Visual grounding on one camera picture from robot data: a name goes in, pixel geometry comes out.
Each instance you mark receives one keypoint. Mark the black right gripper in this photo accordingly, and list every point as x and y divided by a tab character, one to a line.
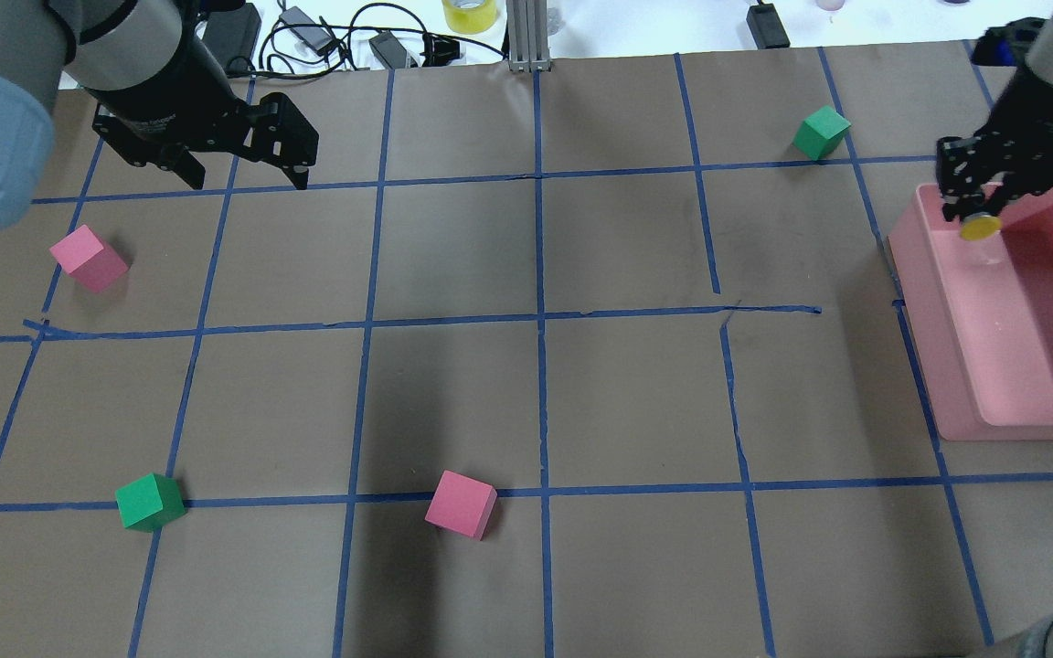
1031	110

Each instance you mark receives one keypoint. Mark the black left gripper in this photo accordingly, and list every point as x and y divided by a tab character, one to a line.
164	100

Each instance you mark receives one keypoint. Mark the yellow push button switch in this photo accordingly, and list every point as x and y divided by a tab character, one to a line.
979	226

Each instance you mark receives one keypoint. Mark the green foam cube near left arm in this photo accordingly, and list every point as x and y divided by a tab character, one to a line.
150	502

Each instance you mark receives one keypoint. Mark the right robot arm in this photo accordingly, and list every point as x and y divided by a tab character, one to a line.
1037	640

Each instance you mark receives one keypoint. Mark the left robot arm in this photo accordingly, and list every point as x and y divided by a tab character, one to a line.
104	45

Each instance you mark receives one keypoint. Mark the black power adapter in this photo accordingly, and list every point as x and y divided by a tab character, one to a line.
230	33

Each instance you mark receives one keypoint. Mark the pink plastic bin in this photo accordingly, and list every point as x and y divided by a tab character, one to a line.
981	317

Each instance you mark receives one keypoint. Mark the pink foam cube far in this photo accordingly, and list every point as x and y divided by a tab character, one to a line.
89	259

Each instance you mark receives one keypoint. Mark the pink foam cube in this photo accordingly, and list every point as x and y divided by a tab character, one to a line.
89	259
462	505

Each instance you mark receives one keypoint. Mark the green foam cube near bin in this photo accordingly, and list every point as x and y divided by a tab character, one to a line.
820	133

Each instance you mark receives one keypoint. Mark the yellow tape roll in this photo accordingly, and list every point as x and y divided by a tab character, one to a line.
469	17

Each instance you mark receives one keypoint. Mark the pink foam cube centre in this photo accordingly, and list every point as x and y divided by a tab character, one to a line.
462	505

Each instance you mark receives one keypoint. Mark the aluminium frame post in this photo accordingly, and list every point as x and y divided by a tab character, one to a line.
527	37

